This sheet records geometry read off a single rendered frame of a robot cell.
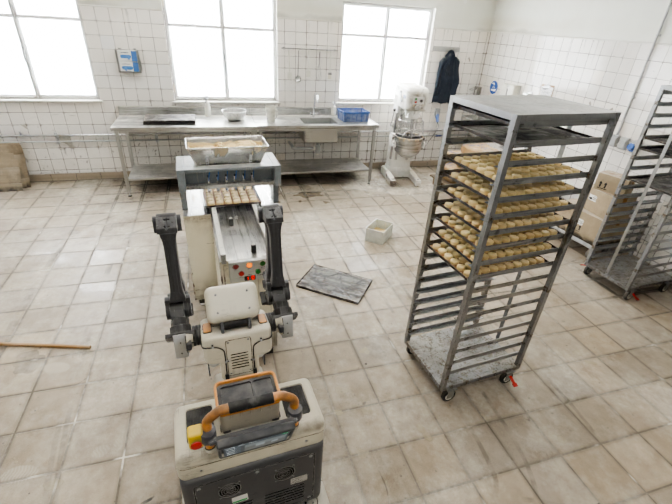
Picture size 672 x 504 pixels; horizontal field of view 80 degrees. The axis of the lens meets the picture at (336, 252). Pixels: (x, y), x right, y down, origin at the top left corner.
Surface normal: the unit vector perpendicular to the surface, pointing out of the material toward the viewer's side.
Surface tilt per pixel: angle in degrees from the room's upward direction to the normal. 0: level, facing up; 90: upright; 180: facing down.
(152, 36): 90
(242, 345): 82
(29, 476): 0
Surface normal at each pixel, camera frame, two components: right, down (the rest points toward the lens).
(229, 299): 0.29, -0.22
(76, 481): 0.06, -0.87
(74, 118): 0.29, 0.50
